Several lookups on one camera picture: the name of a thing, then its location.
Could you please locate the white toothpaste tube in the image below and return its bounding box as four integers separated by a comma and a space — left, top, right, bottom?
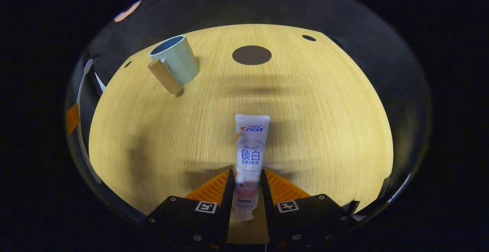
233, 114, 270, 221

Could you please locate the dark round coaster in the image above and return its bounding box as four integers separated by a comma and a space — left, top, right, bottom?
232, 46, 272, 66

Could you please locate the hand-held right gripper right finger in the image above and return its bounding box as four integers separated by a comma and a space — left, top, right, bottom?
261, 169, 362, 247

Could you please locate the black backdrop cloth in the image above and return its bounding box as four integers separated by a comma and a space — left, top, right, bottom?
65, 0, 432, 226

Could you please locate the pale blue cup wooden handle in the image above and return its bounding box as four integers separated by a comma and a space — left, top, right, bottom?
148, 35, 200, 95

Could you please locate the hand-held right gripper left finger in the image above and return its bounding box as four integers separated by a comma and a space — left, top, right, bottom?
139, 169, 235, 247

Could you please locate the light wooden desktop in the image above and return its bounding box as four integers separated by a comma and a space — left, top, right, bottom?
89, 24, 394, 245

